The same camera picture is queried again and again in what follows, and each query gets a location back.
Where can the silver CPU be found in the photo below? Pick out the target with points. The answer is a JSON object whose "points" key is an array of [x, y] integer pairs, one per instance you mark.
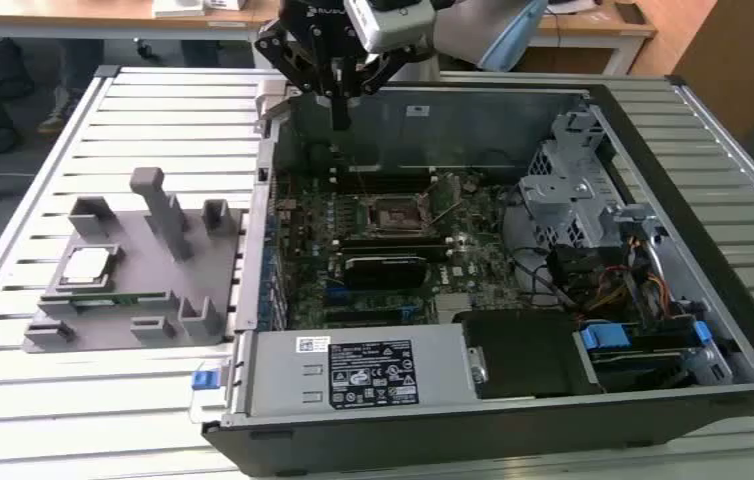
{"points": [[85, 265]]}

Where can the black RAM slot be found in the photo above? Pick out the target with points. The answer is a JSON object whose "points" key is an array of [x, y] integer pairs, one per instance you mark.
{"points": [[389, 179]]}

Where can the white box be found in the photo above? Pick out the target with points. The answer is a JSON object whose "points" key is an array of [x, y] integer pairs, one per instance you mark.
{"points": [[178, 9]]}

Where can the silver power supply with label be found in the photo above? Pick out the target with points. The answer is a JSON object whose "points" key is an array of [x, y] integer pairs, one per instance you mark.
{"points": [[282, 370]]}

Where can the metal locking lever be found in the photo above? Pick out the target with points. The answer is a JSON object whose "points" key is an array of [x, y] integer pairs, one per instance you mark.
{"points": [[364, 186], [446, 208]]}

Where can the blue case latch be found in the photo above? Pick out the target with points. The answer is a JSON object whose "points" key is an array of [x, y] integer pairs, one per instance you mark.
{"points": [[205, 381]]}

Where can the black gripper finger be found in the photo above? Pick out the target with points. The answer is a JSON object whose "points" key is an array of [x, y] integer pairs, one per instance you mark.
{"points": [[378, 75], [289, 65]]}

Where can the black CPU socket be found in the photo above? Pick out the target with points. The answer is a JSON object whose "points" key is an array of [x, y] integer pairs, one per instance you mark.
{"points": [[397, 216]]}

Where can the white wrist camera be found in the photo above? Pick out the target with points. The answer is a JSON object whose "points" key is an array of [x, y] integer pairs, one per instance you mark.
{"points": [[396, 27]]}

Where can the grey parts rack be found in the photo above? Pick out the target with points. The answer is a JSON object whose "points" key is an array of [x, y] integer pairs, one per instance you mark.
{"points": [[135, 280]]}

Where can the wooden desk white frame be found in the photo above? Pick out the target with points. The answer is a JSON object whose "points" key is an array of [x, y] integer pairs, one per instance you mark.
{"points": [[605, 29], [82, 20]]}

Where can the black PC case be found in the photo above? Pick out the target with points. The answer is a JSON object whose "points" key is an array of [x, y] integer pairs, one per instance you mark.
{"points": [[416, 450]]}

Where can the green RAM stick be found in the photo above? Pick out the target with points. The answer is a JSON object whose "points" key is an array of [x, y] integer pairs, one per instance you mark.
{"points": [[123, 299]]}

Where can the silver drive cage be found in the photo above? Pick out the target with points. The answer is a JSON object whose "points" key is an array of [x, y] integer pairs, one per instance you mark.
{"points": [[562, 190]]}

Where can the silver chipset heatsink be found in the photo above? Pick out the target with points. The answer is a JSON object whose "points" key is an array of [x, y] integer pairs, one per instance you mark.
{"points": [[452, 305]]}

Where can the person's leg in jeans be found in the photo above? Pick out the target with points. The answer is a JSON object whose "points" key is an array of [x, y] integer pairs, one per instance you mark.
{"points": [[78, 65]]}

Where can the black RAM stick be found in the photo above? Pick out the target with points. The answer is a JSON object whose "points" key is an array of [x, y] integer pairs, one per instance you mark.
{"points": [[389, 241], [396, 251]]}

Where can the black phone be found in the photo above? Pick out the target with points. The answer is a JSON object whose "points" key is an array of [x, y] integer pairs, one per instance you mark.
{"points": [[631, 14]]}

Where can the white device with label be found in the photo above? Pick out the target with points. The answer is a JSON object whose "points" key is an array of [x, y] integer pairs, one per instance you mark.
{"points": [[224, 4]]}

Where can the blue carrier tab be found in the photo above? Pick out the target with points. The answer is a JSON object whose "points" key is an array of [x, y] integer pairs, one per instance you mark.
{"points": [[701, 334]]}

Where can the black chair caster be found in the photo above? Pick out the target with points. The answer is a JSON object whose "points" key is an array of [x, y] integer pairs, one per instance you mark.
{"points": [[143, 49]]}

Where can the wooden cabinet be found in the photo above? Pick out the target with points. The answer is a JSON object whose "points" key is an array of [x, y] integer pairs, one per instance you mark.
{"points": [[736, 60]]}

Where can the person's pale shoe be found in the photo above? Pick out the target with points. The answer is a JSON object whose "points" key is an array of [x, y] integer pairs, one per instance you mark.
{"points": [[58, 112]]}

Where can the blue disk carrier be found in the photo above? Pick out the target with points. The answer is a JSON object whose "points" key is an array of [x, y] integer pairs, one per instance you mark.
{"points": [[602, 339]]}

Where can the black graphics card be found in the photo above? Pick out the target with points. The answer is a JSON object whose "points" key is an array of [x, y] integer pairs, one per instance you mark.
{"points": [[385, 274]]}

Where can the green motherboard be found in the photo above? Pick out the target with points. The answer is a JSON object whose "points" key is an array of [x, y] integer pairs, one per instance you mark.
{"points": [[482, 220]]}

